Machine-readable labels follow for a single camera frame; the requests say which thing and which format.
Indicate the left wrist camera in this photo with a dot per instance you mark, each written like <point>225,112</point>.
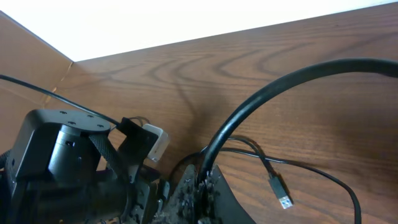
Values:
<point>161,143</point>

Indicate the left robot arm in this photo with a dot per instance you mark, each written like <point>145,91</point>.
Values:
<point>64,169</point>

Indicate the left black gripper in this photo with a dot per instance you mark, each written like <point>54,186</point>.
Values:
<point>149,195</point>

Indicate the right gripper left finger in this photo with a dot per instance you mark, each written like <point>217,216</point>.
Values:
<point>180,208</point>

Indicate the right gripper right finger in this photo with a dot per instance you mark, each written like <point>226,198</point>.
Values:
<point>224,206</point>

